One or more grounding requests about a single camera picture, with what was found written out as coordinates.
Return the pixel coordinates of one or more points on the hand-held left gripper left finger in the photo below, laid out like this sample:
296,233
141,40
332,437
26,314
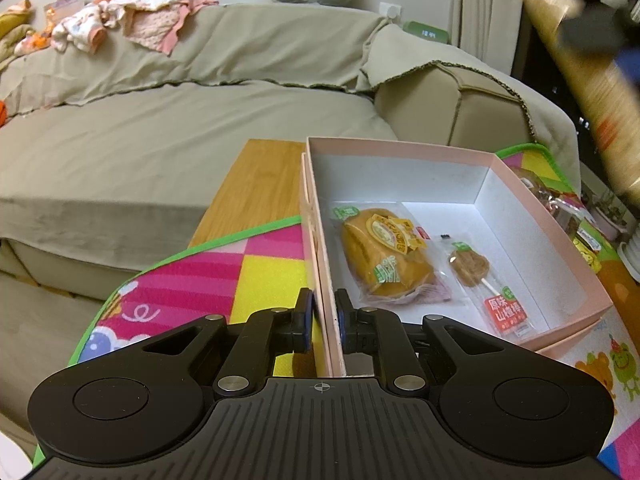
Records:
305,321

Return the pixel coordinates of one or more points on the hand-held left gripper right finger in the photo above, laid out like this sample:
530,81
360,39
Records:
344,321

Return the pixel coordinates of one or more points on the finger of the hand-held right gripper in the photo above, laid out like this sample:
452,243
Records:
595,27

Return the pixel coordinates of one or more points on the packaged yellow bread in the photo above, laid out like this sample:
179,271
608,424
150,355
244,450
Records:
385,255

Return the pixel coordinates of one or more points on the tan snack packet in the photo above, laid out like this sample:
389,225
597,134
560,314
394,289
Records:
600,125

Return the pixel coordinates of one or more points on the pink cardboard box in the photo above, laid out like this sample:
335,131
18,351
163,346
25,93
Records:
360,165

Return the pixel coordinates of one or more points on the packaged hawthorn lollipop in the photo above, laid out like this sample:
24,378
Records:
506,314

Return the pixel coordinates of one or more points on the clear packet of brown snacks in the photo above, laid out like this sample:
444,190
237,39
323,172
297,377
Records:
565,210

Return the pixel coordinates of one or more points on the yellow cheese stick packet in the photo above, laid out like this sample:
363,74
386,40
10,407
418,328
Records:
586,251

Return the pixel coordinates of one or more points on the colourful cartoon play mat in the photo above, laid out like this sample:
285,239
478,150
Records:
210,280

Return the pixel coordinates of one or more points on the beige curtain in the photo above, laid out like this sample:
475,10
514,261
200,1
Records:
485,5

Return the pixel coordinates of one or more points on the wooden table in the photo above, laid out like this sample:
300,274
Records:
250,185

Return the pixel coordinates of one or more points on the brown snack packet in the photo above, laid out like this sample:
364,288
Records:
532,182

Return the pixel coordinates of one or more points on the green digital clock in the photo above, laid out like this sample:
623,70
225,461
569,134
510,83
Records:
427,32

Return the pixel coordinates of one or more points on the beige fringed sofa throw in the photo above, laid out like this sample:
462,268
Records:
415,50
260,45

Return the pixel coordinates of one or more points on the beige sofa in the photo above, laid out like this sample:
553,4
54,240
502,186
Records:
125,160

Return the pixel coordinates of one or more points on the pink floral baby garment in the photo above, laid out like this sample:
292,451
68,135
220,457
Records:
155,25

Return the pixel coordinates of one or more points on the white orange baby garment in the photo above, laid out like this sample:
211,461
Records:
80,27

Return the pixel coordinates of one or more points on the olive cushion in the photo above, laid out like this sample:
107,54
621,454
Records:
10,27

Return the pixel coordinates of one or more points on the white wall socket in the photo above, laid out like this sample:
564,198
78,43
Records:
391,10

